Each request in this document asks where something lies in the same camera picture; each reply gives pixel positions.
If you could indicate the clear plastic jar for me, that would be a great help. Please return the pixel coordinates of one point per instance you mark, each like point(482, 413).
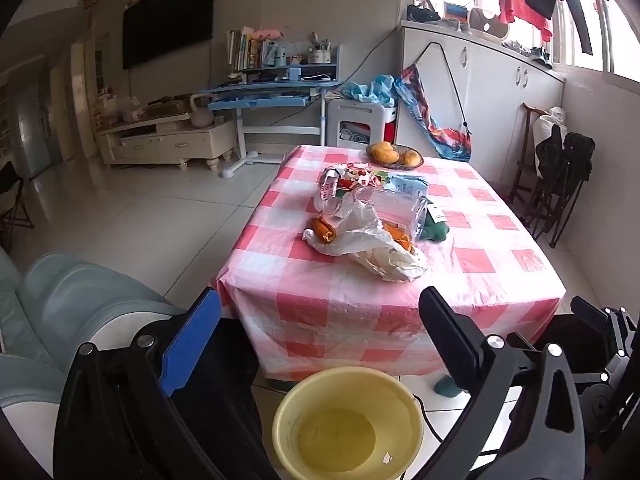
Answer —
point(395, 207)

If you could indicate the colourful printed bag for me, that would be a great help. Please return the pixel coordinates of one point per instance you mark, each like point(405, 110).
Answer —
point(440, 135)

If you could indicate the white television cabinet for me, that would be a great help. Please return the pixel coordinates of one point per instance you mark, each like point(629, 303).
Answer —
point(165, 142)

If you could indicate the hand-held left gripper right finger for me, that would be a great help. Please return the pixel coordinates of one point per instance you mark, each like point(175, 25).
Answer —
point(452, 335)

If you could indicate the light blue cloth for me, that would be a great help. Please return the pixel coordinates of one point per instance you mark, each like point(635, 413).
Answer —
point(372, 90)

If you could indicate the blue milk carton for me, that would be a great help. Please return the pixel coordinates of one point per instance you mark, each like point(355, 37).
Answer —
point(410, 185)

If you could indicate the black shoes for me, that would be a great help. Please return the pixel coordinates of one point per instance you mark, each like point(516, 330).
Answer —
point(422, 14)

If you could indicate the teal table foot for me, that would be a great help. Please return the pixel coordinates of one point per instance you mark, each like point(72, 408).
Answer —
point(447, 387)

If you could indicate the pink plush toy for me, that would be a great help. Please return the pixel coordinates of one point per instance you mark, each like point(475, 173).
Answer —
point(267, 34)

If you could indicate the green printed packet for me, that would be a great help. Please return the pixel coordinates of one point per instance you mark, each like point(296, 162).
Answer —
point(385, 175)

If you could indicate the wooden chair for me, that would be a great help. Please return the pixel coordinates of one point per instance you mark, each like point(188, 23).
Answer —
point(522, 160)

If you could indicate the white sack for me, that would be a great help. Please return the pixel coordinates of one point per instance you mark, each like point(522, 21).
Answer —
point(550, 122)

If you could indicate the white plastic stool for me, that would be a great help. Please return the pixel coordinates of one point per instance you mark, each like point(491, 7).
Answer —
point(360, 110)

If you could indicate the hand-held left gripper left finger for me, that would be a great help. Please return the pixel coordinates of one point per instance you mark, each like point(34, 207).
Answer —
point(192, 340)

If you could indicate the woven fruit basket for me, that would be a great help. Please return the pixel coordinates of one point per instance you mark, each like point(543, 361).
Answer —
point(387, 165)

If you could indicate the white storage cabinet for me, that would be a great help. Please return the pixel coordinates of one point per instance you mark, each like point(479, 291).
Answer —
point(495, 110)

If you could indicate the white pen holder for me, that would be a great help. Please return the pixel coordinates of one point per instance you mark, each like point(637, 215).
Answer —
point(318, 56)

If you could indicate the pink checked tablecloth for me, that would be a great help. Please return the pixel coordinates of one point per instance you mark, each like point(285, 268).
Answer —
point(490, 260)

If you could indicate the yellow plastic bucket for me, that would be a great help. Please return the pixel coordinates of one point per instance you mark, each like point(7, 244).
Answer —
point(320, 390)

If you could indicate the red white wrapper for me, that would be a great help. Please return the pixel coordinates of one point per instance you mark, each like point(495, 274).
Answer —
point(357, 175)

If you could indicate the white plush toy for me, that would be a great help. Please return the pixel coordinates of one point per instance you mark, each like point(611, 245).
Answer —
point(131, 107)

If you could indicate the black television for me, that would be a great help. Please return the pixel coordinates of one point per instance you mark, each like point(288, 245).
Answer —
point(170, 20)

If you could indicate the black folding chair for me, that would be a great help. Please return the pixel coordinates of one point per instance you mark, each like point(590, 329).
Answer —
point(12, 180)
point(570, 170)

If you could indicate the blue study desk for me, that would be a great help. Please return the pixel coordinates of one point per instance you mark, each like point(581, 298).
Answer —
point(260, 100)

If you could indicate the white plastic bag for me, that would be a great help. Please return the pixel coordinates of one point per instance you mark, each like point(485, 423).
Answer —
point(370, 245)

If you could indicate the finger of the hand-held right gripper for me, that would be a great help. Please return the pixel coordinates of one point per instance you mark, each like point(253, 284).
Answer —
point(592, 312)
point(600, 405)

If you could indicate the person's black trousers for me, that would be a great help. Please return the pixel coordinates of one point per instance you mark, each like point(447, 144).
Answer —
point(235, 385)

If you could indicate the row of books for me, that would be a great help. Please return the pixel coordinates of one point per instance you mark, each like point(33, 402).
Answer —
point(242, 50)

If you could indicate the light blue sofa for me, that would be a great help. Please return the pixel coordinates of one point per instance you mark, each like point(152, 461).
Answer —
point(75, 300)

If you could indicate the dark green packet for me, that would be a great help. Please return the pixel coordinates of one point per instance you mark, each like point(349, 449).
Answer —
point(440, 230)

